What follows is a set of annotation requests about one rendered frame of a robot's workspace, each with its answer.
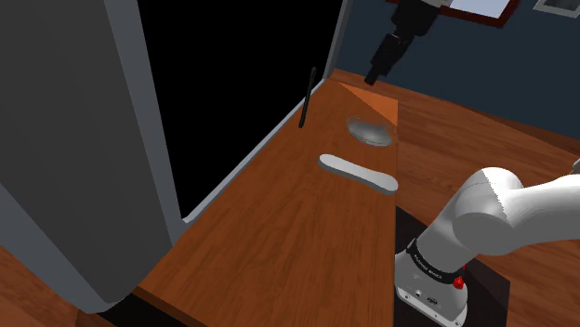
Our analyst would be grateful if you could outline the dark window with grey frame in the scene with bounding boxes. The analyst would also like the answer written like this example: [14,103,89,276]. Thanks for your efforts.
[103,0,355,226]

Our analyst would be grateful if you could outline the grey plate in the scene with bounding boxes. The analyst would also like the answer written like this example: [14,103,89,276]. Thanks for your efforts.
[346,114,398,148]

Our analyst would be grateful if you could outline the grey oblong remote control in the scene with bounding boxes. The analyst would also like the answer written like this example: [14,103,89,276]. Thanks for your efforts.
[317,153,400,196]

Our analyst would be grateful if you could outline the black pen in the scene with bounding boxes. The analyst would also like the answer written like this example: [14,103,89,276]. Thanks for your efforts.
[297,66,318,130]

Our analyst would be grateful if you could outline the red framed wall picture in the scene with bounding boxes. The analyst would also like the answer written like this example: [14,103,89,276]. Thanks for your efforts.
[385,0,521,30]

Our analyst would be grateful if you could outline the grey framed wall picture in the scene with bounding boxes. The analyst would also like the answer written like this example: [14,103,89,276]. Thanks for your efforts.
[532,0,580,19]

